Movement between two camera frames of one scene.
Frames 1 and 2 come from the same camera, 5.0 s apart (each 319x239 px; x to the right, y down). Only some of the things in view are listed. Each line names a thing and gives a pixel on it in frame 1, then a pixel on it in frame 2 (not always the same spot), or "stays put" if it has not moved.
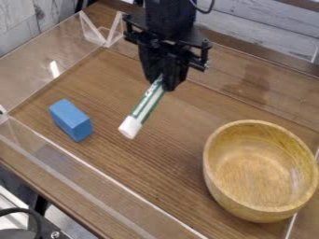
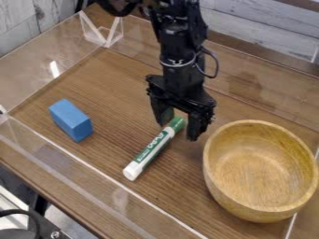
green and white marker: x=135 y=119 to x=134 y=168
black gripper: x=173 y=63 to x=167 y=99
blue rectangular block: x=71 y=119 stays put
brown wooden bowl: x=259 y=170 stays put
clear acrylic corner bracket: x=105 y=36 stays put
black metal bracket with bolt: x=48 y=231 stays put
